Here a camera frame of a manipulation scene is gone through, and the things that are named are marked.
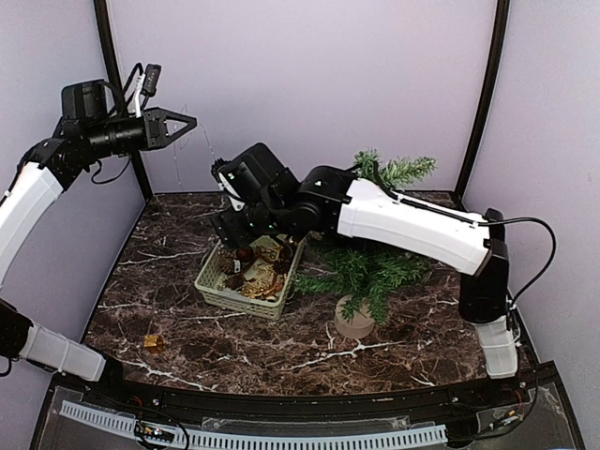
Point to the beige plastic basket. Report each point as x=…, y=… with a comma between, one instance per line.
x=209, y=282

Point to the wooden tree base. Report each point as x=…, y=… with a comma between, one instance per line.
x=359, y=326

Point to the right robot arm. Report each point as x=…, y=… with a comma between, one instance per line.
x=267, y=199

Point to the gold gift box ornament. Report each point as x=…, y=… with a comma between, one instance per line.
x=154, y=343

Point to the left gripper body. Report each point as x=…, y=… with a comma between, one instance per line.
x=151, y=127

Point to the brown pine cone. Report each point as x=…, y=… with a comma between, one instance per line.
x=229, y=265

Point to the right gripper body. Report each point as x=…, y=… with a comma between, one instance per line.
x=227, y=227

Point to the white cable duct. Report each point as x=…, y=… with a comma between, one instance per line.
x=162, y=436

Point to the gold ornaments pile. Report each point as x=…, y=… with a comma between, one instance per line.
x=264, y=276

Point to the small green christmas tree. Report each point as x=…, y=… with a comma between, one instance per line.
x=367, y=271

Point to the red ball ornament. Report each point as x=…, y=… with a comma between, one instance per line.
x=244, y=255

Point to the right black frame post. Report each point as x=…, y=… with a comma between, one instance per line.
x=493, y=64

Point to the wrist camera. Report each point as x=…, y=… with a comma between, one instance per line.
x=150, y=79
x=223, y=181

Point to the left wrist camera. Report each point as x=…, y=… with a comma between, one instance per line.
x=150, y=79

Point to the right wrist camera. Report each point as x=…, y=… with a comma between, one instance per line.
x=223, y=181

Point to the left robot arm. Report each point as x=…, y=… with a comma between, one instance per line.
x=85, y=134

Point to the black front rail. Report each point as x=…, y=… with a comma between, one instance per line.
x=452, y=402

